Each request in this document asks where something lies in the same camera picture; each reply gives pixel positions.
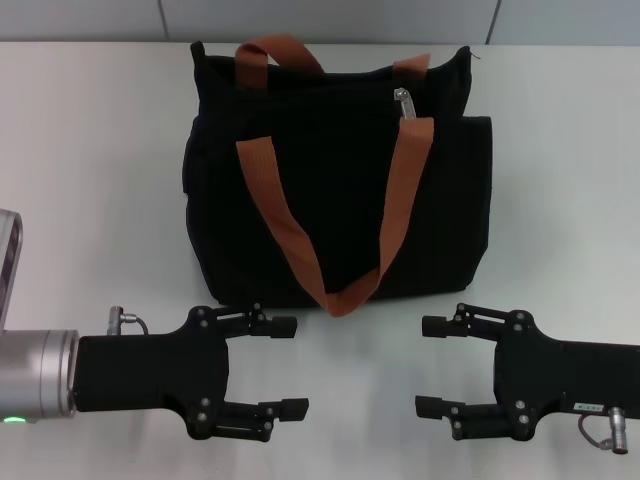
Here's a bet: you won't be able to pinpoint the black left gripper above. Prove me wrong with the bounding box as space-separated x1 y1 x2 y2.
74 301 310 444

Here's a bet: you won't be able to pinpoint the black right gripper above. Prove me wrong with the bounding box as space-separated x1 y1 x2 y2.
414 303 640 442

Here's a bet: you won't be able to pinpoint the black food bag brown handles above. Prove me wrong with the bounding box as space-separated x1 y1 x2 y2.
182 33 495 318

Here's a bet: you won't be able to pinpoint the left gripper cable with plug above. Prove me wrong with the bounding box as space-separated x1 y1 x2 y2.
107 305 150 337

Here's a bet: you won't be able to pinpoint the gripper cable with plug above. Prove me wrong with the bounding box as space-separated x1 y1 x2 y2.
107 305 150 337
577 405 632 454

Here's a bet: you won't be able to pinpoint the right gripper cable with plug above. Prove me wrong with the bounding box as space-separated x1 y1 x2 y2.
577 405 632 454

